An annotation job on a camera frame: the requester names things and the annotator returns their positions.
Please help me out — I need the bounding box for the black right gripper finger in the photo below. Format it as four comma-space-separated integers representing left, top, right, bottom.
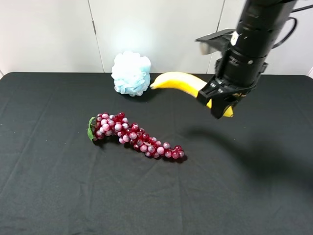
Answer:
211, 92, 245, 119
196, 82, 223, 107

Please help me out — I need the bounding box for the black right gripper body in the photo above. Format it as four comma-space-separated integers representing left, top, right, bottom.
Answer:
215, 50, 268, 95

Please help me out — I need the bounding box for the yellow banana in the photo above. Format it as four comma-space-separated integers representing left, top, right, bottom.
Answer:
150, 72, 222, 109

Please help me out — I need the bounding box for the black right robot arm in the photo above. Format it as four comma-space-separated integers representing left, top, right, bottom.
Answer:
196, 0, 296, 118

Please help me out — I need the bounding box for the black tablecloth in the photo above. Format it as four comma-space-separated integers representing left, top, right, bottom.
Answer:
0, 72, 313, 235

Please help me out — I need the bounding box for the light blue bath loofah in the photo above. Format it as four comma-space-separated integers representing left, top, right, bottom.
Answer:
112, 51, 151, 97

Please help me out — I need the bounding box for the red grape bunch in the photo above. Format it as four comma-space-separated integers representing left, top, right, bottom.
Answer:
87, 112, 185, 160

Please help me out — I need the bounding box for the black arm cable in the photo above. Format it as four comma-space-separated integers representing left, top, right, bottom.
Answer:
271, 0, 313, 49

